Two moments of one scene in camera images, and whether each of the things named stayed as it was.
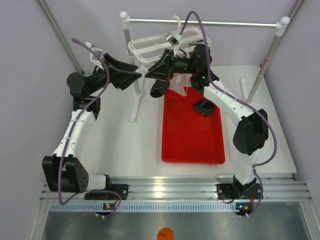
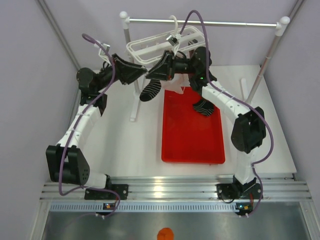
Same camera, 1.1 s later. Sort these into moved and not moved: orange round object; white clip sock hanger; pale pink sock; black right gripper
Moved: pale pink sock
Not moved: white clip sock hanger; black right gripper; orange round object
